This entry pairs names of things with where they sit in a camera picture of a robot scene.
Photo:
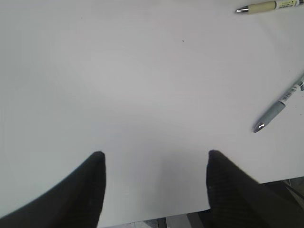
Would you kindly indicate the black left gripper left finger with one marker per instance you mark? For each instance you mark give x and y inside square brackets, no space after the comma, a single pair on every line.
[75,202]

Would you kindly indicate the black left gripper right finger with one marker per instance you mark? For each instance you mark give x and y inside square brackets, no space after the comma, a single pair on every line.
[238,201]

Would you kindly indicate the beige grip white pen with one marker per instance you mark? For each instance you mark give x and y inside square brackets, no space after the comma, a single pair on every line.
[269,6]

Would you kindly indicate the blue grey ballpoint pen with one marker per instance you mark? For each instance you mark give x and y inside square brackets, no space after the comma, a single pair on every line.
[278,106]

